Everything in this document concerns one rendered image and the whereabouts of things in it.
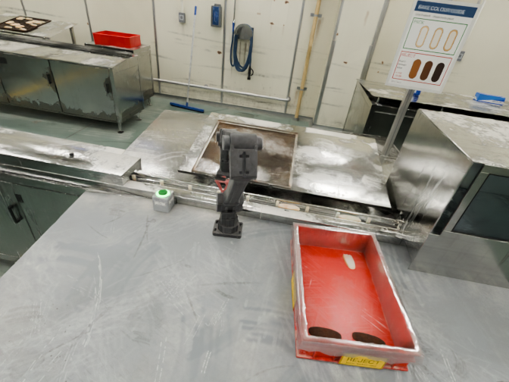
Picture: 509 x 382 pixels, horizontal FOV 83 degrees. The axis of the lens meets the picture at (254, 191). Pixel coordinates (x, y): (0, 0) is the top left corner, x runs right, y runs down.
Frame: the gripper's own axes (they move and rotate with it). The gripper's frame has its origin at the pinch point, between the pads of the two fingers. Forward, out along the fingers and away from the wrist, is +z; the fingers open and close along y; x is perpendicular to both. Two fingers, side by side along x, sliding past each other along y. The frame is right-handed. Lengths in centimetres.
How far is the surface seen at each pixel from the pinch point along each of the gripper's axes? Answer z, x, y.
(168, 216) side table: 9.4, -20.5, 16.1
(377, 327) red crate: 12, 62, 48
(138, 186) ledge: 4.5, -39.1, 5.2
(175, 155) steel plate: 7, -39, -36
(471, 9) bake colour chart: -81, 106, -81
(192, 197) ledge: 4.8, -13.7, 5.6
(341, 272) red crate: 11, 53, 29
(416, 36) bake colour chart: -67, 85, -82
